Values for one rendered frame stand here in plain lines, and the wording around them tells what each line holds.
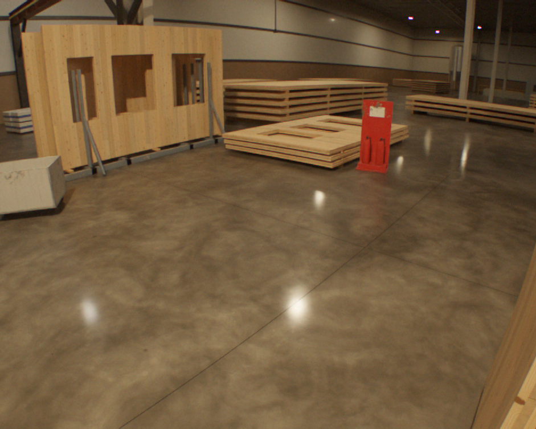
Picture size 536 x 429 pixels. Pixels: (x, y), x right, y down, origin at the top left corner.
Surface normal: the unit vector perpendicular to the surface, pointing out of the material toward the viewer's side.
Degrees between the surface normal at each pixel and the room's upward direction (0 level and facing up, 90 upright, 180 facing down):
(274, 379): 0
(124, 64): 90
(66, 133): 90
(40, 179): 90
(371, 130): 90
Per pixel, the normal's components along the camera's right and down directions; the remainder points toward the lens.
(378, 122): -0.40, 0.35
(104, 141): 0.78, 0.24
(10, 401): 0.00, -0.92
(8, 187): 0.29, 0.37
